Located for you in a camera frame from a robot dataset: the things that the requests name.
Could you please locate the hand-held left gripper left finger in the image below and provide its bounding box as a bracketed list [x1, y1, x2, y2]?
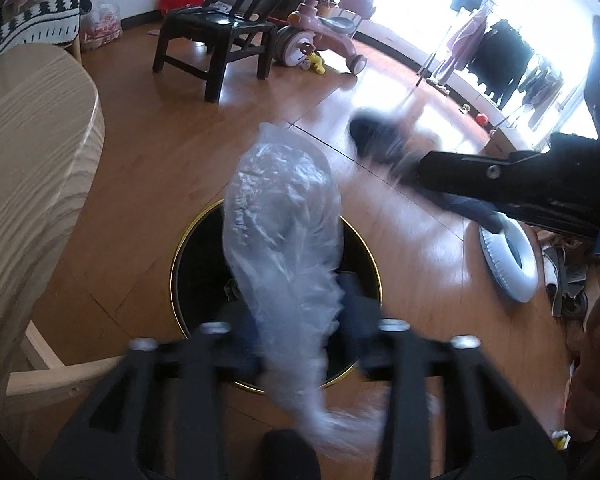
[39, 322, 266, 480]

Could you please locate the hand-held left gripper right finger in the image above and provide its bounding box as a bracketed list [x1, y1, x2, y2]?
[337, 280, 568, 480]

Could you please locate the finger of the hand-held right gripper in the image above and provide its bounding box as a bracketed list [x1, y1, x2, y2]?
[416, 149, 561, 221]

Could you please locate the black gold-rimmed trash bin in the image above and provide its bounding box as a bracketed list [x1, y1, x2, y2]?
[170, 199, 382, 392]

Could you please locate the clear plastic bag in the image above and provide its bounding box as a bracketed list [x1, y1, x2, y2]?
[221, 122, 438, 463]

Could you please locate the person's right forearm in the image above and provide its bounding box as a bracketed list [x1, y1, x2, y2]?
[565, 292, 600, 441]

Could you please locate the cardboard box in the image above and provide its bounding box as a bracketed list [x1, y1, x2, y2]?
[482, 127, 531, 158]

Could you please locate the grey sandal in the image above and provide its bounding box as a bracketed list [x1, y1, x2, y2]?
[551, 260, 589, 318]
[542, 246, 565, 295]

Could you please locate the person's black shoe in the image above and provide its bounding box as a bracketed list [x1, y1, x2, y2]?
[349, 114, 421, 171]

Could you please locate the black hanging garment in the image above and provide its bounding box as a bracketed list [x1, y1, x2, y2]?
[467, 19, 535, 108]

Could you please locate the metal clothes rack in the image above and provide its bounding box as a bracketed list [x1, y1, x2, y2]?
[417, 0, 596, 131]

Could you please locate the pink hanging garment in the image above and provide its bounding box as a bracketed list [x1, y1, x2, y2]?
[437, 7, 488, 83]

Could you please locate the yellow toy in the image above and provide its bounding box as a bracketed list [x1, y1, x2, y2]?
[300, 51, 327, 76]

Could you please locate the pink children's tricycle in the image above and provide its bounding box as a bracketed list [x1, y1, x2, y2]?
[272, 0, 368, 76]

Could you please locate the light wooden table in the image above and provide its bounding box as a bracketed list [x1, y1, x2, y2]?
[0, 42, 131, 413]

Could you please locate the black wooden chair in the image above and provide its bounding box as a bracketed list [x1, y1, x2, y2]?
[152, 0, 293, 103]

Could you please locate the striped black white sofa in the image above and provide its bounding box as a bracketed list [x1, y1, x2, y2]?
[69, 0, 87, 63]

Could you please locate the clear bag with red print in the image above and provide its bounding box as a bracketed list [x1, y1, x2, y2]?
[80, 2, 123, 51]

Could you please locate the black and white striped blanket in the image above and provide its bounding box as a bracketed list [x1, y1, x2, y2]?
[0, 0, 83, 66]

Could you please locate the white inflatable ring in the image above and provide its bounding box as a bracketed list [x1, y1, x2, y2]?
[478, 212, 538, 303]

